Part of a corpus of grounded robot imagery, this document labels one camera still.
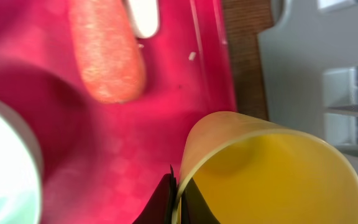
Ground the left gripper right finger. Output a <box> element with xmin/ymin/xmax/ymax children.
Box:
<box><xmin>181</xmin><ymin>179</ymin><xmax>220</xmax><ymax>224</ymax></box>

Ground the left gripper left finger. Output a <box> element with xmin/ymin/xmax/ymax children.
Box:
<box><xmin>133</xmin><ymin>166</ymin><xmax>177</xmax><ymax>224</ymax></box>

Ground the yellow plastic cup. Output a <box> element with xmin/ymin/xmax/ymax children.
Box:
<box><xmin>172</xmin><ymin>111</ymin><xmax>358</xmax><ymax>223</ymax></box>

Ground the green bowl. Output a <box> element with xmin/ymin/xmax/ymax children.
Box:
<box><xmin>0</xmin><ymin>101</ymin><xmax>44</xmax><ymax>224</ymax></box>

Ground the orange carrot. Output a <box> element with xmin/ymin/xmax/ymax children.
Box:
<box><xmin>68</xmin><ymin>0</ymin><xmax>146</xmax><ymax>103</ymax></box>

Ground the grey dishwasher rack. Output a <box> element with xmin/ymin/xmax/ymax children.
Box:
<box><xmin>258</xmin><ymin>0</ymin><xmax>358</xmax><ymax>174</ymax></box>

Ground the red serving tray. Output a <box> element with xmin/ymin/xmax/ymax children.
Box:
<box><xmin>0</xmin><ymin>0</ymin><xmax>236</xmax><ymax>223</ymax></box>

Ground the white plastic spoon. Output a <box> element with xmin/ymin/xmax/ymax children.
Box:
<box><xmin>124</xmin><ymin>0</ymin><xmax>160</xmax><ymax>39</ymax></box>

